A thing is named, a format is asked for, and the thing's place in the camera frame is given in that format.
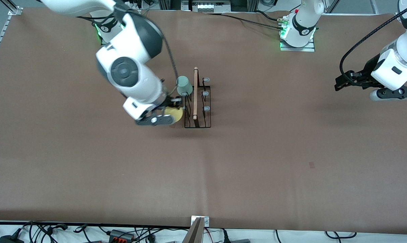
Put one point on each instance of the left arm gripper body black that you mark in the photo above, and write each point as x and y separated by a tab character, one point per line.
370	69

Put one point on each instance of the yellow plastic cup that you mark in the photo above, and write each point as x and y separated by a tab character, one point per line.
174	115

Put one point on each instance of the light blue plastic cup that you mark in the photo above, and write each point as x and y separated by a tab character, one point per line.
184	86

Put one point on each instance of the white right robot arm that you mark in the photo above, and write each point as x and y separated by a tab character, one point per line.
136	81

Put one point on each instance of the grey electronics box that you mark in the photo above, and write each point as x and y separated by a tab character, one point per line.
208	6

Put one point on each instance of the black box orange connectors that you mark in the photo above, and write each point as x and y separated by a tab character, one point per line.
120	235

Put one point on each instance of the black power adapter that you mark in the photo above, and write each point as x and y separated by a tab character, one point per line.
11	239

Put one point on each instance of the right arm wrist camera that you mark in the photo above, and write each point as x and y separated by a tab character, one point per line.
149	120

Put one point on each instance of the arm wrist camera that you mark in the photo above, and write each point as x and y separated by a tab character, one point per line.
397	93
149	120

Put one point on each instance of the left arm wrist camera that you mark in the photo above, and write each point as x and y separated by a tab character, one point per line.
397	93

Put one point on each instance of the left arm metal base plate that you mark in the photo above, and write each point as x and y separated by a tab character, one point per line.
297	49

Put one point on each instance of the metal mounting bracket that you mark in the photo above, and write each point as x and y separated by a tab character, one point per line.
206	221

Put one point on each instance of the grey camera pole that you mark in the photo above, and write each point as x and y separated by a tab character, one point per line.
194	234

